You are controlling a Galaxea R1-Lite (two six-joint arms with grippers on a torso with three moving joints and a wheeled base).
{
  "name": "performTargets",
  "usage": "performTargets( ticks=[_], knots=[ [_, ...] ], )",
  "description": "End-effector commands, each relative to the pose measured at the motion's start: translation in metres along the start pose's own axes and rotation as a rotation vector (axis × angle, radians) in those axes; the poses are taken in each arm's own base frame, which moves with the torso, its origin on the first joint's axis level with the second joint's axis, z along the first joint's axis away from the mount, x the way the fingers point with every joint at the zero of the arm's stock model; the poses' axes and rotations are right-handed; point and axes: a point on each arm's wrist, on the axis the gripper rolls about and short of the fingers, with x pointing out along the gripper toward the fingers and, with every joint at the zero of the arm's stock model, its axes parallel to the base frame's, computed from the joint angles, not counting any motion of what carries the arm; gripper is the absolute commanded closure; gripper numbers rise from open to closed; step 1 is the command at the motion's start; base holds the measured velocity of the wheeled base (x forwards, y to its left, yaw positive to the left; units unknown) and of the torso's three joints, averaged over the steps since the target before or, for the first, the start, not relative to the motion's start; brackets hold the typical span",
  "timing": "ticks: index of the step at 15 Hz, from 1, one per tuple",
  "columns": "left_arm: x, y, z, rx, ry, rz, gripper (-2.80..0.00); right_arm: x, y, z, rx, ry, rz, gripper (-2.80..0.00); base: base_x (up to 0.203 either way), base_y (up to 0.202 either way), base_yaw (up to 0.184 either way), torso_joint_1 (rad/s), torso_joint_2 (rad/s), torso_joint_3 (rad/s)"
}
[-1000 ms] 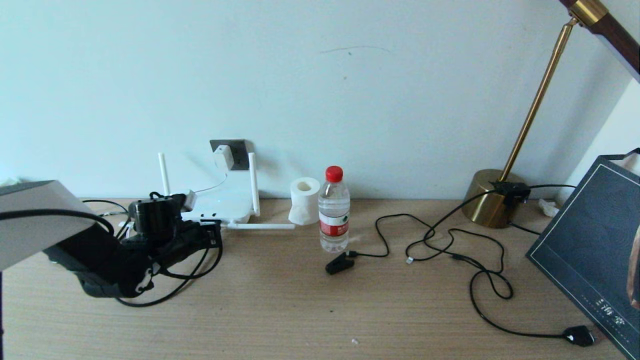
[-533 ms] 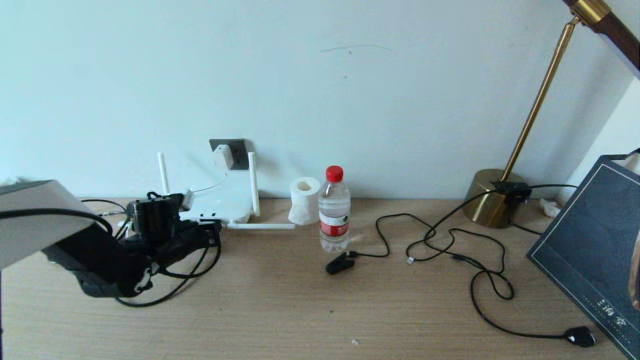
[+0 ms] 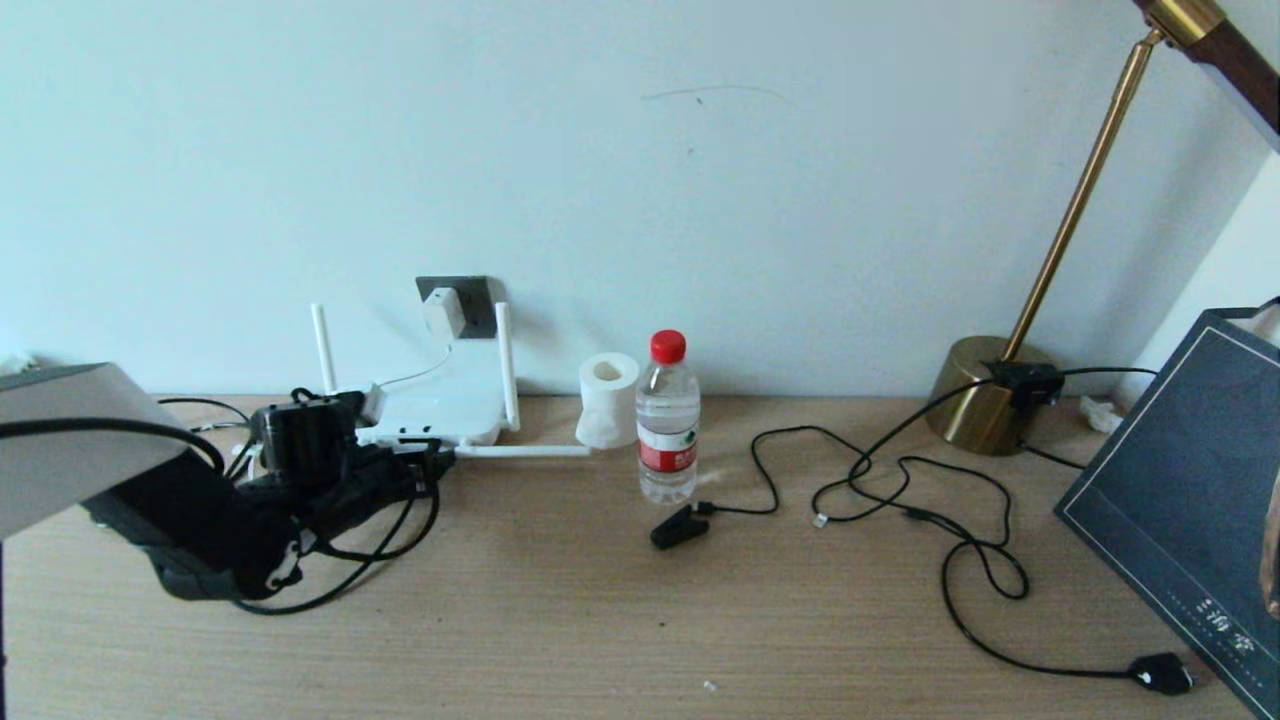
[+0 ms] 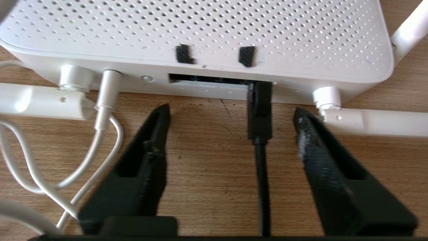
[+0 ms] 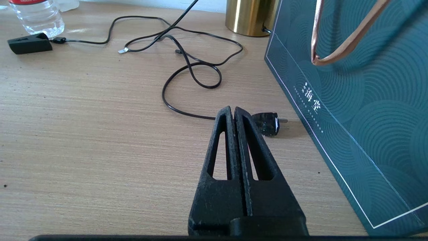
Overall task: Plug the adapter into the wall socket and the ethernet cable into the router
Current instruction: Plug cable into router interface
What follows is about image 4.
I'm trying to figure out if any white power adapter with cord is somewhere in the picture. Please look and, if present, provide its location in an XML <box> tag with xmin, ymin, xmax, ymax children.
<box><xmin>0</xmin><ymin>70</ymin><xmax>124</xmax><ymax>236</ymax></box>

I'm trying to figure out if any white router with antennas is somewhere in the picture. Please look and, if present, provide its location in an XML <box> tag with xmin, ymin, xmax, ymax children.
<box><xmin>0</xmin><ymin>0</ymin><xmax>428</xmax><ymax>138</ymax></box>

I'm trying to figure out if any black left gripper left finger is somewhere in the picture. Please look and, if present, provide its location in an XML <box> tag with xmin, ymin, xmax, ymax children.
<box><xmin>78</xmin><ymin>103</ymin><xmax>172</xmax><ymax>235</ymax></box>

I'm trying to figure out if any black ethernet cable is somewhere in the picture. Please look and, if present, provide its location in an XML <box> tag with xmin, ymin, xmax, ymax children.
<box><xmin>247</xmin><ymin>80</ymin><xmax>273</xmax><ymax>236</ymax></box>

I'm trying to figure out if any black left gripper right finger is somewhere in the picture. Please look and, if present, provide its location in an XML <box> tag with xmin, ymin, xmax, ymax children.
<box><xmin>293</xmin><ymin>107</ymin><xmax>418</xmax><ymax>236</ymax></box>

